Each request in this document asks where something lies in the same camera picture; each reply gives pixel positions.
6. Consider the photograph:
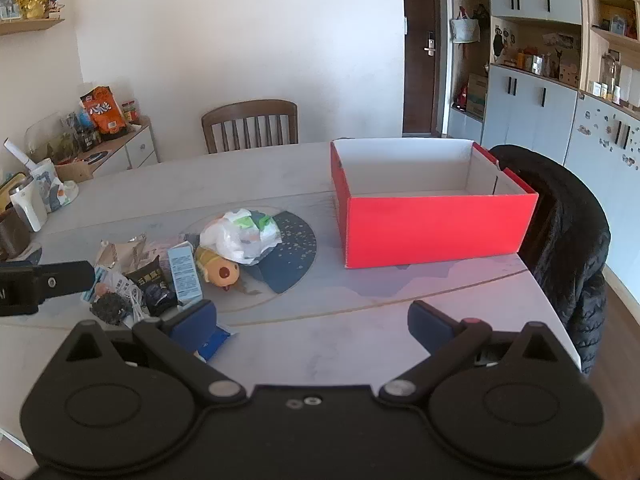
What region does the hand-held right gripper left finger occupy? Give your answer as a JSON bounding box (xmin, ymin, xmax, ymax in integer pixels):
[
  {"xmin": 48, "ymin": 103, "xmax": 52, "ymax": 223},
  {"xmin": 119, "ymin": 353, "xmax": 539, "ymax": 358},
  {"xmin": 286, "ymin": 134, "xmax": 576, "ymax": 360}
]
[{"xmin": 64, "ymin": 300, "xmax": 249, "ymax": 408}]

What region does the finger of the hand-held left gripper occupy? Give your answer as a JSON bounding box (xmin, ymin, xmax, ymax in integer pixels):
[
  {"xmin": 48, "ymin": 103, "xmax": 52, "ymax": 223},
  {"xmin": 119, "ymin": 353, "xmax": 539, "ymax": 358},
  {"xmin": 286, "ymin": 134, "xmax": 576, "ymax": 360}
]
[{"xmin": 34, "ymin": 259, "xmax": 97, "ymax": 307}]

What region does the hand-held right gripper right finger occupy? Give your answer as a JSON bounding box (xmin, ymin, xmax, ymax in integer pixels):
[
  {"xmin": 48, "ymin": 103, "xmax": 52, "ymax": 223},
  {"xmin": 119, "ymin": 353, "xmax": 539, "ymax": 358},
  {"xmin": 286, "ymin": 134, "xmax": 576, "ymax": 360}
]
[{"xmin": 378, "ymin": 300, "xmax": 568, "ymax": 406}]

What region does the black snack packet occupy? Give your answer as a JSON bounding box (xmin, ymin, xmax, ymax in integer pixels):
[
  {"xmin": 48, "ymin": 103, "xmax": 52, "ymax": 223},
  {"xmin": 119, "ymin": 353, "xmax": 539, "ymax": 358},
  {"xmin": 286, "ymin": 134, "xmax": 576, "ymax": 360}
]
[{"xmin": 124, "ymin": 256, "xmax": 179, "ymax": 317}]

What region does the white plastic bag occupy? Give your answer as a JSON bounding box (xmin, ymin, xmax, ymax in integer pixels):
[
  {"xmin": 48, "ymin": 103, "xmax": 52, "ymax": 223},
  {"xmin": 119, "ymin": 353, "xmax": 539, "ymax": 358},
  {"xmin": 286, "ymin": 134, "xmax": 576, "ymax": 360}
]
[{"xmin": 200, "ymin": 208, "xmax": 282, "ymax": 265}]

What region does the red cardboard box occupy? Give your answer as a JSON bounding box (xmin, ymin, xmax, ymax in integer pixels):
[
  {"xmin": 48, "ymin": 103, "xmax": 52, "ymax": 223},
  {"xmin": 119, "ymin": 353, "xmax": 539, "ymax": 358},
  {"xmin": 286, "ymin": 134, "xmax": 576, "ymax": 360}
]
[{"xmin": 330, "ymin": 139, "xmax": 540, "ymax": 270}]

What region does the white marble desktop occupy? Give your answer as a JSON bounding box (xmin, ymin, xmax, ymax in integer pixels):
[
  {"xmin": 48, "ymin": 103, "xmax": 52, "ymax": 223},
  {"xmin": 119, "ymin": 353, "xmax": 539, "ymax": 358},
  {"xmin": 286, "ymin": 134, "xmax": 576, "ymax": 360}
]
[{"xmin": 0, "ymin": 141, "xmax": 583, "ymax": 456}]

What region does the blue white packet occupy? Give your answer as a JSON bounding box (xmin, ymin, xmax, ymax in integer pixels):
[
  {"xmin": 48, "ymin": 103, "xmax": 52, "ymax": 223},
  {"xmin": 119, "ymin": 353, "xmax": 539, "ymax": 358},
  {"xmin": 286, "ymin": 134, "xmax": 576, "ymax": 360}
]
[{"xmin": 192, "ymin": 325, "xmax": 233, "ymax": 363}]

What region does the small clear packet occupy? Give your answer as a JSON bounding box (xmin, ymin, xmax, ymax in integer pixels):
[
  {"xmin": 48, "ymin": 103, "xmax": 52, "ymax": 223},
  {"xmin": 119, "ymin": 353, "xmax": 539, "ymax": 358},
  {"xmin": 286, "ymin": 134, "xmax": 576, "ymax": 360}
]
[{"xmin": 82, "ymin": 266, "xmax": 126, "ymax": 303}]

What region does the light blue small box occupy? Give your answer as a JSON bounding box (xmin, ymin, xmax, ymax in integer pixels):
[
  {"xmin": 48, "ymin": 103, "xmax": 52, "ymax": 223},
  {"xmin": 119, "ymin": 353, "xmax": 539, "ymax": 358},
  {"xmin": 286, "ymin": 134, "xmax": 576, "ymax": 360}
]
[{"xmin": 167, "ymin": 241, "xmax": 203, "ymax": 307}]

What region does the dark brown container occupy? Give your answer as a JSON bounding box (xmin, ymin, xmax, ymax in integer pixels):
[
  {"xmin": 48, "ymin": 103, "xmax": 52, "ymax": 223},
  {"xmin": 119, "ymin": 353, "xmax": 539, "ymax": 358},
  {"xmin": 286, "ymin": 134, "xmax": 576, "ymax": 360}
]
[{"xmin": 0, "ymin": 209, "xmax": 32, "ymax": 261}]

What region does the white mug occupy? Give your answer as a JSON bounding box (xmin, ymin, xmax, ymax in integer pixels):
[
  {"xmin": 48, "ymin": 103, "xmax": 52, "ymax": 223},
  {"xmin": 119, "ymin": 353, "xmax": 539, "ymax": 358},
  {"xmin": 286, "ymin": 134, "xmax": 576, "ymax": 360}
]
[{"xmin": 10, "ymin": 180, "xmax": 49, "ymax": 233}]

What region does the patterned white bag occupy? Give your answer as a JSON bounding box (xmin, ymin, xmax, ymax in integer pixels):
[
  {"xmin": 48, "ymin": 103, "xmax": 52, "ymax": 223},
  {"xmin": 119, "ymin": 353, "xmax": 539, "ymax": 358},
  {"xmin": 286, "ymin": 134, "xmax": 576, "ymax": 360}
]
[{"xmin": 30, "ymin": 157, "xmax": 79, "ymax": 213}]

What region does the white paper roll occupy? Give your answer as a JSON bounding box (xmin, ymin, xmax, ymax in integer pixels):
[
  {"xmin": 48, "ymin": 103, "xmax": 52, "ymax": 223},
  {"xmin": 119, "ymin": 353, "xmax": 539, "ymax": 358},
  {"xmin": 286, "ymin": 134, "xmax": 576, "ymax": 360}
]
[{"xmin": 4, "ymin": 138, "xmax": 37, "ymax": 169}]

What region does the white side cabinet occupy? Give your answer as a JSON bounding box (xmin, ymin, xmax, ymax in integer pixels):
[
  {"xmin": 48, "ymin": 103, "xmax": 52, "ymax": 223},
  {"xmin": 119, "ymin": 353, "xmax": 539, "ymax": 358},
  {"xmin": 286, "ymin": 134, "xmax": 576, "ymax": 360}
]
[{"xmin": 55, "ymin": 117, "xmax": 161, "ymax": 182}]

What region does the black padded jacket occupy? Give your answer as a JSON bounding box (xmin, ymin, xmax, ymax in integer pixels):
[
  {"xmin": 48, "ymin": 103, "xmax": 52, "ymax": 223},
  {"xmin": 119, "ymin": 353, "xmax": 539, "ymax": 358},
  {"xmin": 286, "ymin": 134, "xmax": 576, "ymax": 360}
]
[{"xmin": 487, "ymin": 144, "xmax": 612, "ymax": 376}]

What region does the orange snack bag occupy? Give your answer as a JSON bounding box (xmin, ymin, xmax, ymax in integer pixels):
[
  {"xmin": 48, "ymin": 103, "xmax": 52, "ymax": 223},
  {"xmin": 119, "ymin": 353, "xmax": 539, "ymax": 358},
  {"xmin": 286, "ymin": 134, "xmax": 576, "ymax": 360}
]
[{"xmin": 80, "ymin": 85, "xmax": 127, "ymax": 142}]

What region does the brown wooden chair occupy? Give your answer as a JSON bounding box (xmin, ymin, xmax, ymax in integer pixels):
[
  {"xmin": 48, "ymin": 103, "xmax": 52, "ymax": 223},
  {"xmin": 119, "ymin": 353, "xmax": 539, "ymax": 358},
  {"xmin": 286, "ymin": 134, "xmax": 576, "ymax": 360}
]
[{"xmin": 201, "ymin": 99, "xmax": 299, "ymax": 155}]

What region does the brown door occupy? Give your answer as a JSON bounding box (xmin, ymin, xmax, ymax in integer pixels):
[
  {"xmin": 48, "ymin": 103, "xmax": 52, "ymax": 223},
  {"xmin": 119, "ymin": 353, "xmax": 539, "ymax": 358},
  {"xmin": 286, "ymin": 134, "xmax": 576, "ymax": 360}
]
[{"xmin": 401, "ymin": 0, "xmax": 443, "ymax": 137}]

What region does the grey tote bag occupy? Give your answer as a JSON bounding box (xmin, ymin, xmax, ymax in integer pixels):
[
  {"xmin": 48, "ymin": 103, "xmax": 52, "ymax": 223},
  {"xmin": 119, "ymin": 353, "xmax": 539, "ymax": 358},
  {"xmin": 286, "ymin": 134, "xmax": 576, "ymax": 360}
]
[{"xmin": 450, "ymin": 6, "xmax": 482, "ymax": 44}]

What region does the white cable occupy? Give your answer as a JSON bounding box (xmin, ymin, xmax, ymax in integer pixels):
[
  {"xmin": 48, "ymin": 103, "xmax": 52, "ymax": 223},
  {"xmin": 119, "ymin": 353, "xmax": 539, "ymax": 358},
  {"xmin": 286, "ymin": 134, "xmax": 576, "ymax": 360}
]
[{"xmin": 117, "ymin": 280, "xmax": 151, "ymax": 321}]

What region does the grey wall cabinet unit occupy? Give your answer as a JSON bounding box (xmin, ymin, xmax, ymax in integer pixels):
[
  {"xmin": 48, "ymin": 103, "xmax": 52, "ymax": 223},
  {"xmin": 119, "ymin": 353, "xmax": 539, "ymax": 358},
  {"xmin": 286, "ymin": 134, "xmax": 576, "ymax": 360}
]
[{"xmin": 442, "ymin": 0, "xmax": 640, "ymax": 306}]

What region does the wooden wall shelf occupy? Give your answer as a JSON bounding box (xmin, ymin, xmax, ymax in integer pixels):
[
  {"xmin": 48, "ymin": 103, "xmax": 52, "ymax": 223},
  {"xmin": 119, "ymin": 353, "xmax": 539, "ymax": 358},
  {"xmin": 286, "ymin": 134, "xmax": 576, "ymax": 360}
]
[{"xmin": 0, "ymin": 17, "xmax": 66, "ymax": 37}]

